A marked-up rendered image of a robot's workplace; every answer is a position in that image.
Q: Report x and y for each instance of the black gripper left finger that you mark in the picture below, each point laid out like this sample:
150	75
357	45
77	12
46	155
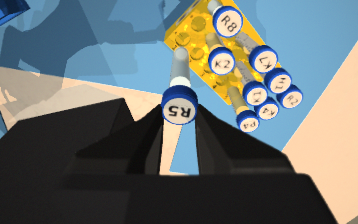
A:
126	149

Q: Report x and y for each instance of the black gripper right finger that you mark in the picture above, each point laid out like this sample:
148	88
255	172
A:
234	151

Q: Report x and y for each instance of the light blue mat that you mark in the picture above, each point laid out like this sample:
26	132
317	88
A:
121	43

